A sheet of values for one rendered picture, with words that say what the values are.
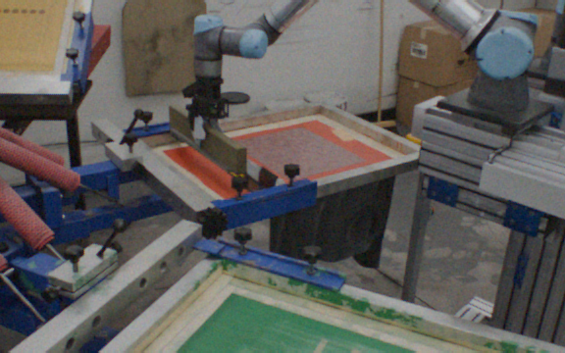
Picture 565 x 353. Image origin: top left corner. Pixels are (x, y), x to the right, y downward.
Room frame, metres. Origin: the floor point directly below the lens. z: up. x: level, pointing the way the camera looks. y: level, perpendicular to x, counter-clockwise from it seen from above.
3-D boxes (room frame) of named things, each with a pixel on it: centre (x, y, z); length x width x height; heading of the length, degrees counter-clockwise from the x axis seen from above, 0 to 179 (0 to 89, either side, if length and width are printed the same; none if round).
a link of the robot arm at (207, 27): (1.67, 0.23, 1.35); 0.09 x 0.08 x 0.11; 71
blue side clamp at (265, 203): (1.48, 0.06, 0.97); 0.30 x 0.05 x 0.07; 127
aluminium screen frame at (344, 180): (1.85, 0.04, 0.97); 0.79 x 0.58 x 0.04; 127
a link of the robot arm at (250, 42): (1.66, 0.14, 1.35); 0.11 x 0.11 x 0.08; 71
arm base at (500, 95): (1.56, -0.51, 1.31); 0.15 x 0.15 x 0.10
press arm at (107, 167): (1.51, 0.49, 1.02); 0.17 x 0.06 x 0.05; 127
